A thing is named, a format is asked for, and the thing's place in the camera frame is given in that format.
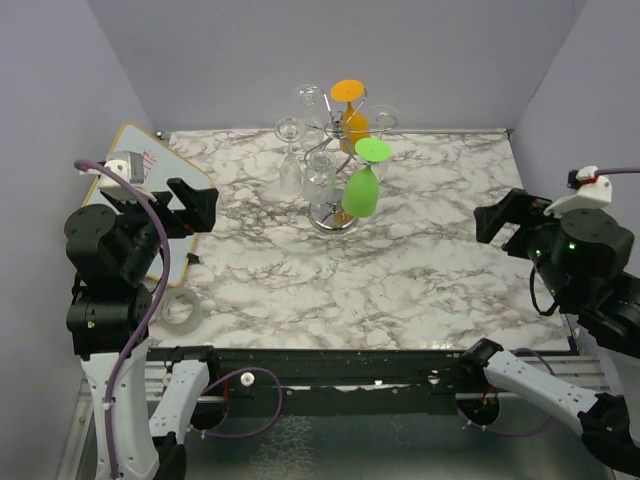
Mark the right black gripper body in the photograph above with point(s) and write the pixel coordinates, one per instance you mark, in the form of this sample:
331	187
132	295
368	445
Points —
532	237

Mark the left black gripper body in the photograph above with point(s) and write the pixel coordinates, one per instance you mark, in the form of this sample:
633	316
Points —
173	222

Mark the clear wine glass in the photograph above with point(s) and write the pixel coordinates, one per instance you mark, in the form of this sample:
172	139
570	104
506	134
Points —
384	119
319	177
290	131

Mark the clear glass tumbler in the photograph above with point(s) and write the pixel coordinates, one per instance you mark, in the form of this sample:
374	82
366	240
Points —
309	98

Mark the green plastic wine glass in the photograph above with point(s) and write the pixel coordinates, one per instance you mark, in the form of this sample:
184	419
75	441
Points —
361	192

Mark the orange plastic wine glass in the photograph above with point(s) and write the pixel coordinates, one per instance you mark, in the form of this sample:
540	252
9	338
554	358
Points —
354	124

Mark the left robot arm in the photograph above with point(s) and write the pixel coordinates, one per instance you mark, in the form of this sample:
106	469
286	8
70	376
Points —
112	246

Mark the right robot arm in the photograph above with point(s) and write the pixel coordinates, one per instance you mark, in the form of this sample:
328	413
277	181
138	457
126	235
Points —
580	252

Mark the chrome wine glass rack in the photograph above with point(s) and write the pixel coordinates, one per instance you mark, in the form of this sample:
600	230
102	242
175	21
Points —
341	181

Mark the clear tape roll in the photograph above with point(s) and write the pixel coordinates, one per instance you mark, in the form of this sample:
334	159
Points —
180	311

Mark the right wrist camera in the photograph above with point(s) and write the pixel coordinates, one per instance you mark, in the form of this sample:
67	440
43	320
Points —
591	190

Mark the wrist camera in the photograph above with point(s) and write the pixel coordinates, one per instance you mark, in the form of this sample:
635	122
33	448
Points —
591	190
127	165

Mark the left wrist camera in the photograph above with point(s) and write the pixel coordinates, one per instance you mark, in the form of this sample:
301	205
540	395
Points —
127	165

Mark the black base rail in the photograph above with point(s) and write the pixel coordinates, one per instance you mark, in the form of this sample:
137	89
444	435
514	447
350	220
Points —
334	382

